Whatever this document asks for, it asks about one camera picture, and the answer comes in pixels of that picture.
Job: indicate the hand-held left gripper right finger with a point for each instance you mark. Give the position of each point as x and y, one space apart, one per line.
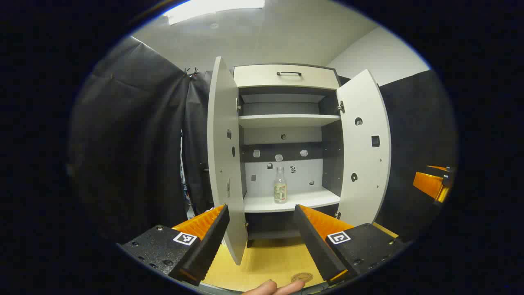
315 246

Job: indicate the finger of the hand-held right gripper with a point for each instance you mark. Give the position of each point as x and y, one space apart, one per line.
425 184
438 169

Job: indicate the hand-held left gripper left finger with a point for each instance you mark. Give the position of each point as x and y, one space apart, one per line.
211 246

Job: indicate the round cork coaster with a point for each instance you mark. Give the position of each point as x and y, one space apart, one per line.
302 277

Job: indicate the clear glass bottle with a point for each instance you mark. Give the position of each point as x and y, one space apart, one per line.
280 190

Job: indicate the white and grey cabinet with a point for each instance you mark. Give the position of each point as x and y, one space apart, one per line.
286 119

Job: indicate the white cabinet drawer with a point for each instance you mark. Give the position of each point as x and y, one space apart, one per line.
262 78

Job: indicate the black backdrop cloth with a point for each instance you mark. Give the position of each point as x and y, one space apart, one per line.
135 143

